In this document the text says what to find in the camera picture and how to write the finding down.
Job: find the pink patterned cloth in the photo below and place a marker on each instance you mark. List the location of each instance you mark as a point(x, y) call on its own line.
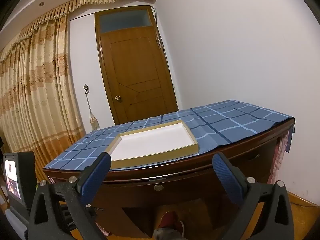
point(277, 160)

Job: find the shallow cardboard tray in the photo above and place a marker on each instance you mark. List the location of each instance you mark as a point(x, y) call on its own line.
point(150, 142)

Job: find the blue checked tablecloth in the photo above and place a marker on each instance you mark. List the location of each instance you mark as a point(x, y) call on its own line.
point(225, 120)

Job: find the beige patterned curtain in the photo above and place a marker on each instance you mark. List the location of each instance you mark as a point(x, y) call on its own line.
point(32, 92)

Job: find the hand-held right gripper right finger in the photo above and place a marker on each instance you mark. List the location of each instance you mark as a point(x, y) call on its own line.
point(228, 177)

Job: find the brown wooden door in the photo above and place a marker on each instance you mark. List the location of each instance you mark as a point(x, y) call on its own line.
point(135, 67)

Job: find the beige curtain tassel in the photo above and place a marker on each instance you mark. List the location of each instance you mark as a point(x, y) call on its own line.
point(93, 121)

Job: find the dark wooden desk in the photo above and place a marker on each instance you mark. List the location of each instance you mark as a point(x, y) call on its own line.
point(190, 170)

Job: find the pleated curtain valance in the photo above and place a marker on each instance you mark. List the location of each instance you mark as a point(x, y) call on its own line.
point(75, 5)

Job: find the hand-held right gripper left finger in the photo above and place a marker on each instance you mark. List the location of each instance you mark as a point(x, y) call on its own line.
point(96, 177)

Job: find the brass door knob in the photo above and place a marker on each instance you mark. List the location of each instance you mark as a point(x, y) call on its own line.
point(117, 98)

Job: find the metal curtain tieback hook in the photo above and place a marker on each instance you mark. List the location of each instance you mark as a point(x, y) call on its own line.
point(86, 88)

